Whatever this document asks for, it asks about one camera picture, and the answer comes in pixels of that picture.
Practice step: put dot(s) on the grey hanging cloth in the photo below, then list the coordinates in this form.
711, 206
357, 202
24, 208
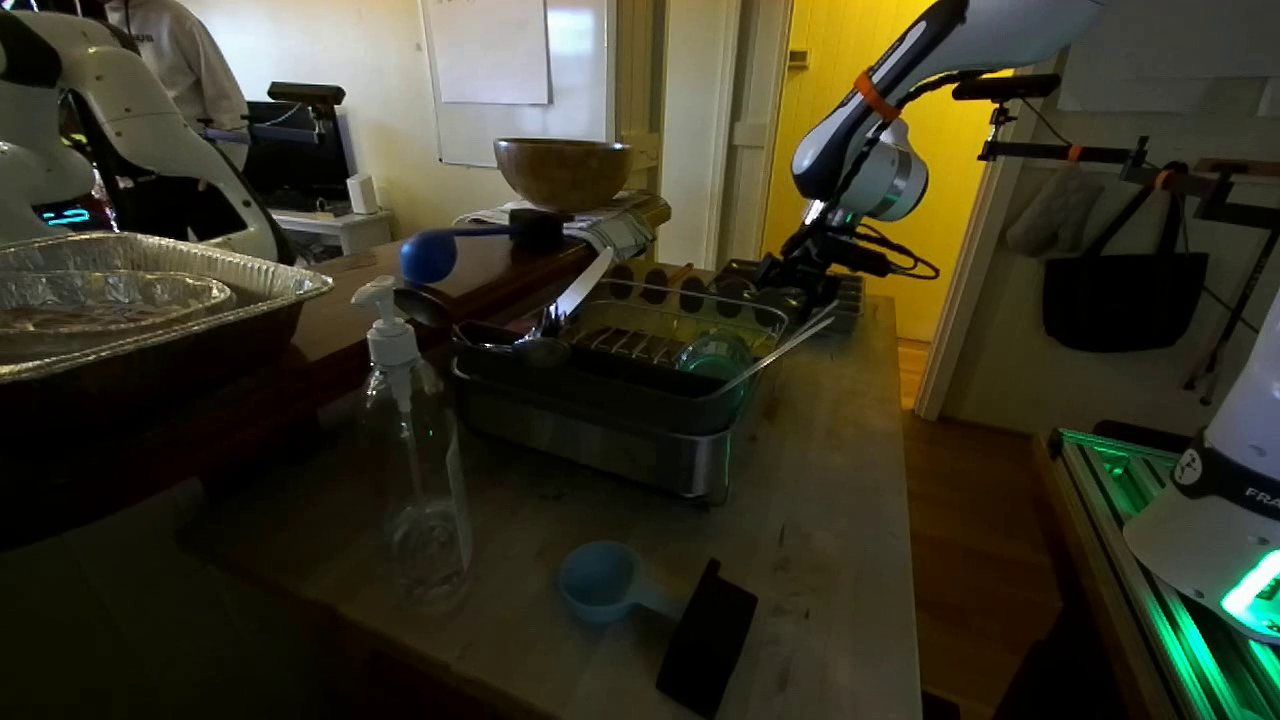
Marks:
1053, 213

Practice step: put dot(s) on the clear spray bottle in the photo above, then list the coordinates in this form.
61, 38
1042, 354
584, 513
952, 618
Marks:
395, 354

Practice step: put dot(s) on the white robot with label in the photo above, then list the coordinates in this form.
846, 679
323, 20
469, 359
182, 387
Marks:
1207, 534

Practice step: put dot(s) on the small white table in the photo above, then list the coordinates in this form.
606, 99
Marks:
335, 224

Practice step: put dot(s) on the flat black rectangular object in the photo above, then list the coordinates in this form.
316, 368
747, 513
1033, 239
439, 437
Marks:
707, 640

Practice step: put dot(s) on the grey Franka robot arm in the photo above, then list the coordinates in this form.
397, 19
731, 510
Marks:
864, 147

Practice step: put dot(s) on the white door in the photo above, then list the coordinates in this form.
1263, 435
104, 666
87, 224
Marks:
702, 134

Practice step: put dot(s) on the flat silver metal utensil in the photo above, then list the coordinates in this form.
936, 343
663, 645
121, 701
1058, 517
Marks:
582, 285

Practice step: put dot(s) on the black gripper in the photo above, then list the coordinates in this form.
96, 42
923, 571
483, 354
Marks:
817, 246

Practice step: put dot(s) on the dark brown wooden board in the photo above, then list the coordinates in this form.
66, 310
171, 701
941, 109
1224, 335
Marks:
494, 285

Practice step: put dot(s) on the black tripod boom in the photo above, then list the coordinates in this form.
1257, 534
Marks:
1053, 148

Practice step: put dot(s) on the black camera on boom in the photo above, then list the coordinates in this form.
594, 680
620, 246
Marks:
1007, 84

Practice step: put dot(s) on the light blue measuring scoop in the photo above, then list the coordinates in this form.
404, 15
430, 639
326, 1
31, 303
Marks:
599, 582

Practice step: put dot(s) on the black stand under bowl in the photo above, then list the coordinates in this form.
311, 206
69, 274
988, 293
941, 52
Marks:
538, 230

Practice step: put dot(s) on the metal dish drying rack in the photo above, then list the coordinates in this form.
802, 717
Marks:
602, 425

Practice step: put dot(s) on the green-lit equipment tray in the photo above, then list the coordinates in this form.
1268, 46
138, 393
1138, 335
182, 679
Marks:
1114, 464

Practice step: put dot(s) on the teal cup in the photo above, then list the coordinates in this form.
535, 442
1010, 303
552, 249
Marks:
715, 362

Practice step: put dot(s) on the black tote bag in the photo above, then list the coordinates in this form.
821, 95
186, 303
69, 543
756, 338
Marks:
1123, 303

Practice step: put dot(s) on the brown wooden bowl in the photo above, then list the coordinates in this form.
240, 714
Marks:
561, 175

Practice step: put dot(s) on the grey cutlery tray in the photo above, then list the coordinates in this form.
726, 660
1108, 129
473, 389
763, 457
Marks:
828, 306

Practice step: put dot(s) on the long silver metal rod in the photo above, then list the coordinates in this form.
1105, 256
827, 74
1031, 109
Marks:
787, 344

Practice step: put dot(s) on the white wall board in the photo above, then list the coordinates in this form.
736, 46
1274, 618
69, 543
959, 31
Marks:
487, 52

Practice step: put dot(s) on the aluminium foil tray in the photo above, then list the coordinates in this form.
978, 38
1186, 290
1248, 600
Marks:
133, 285

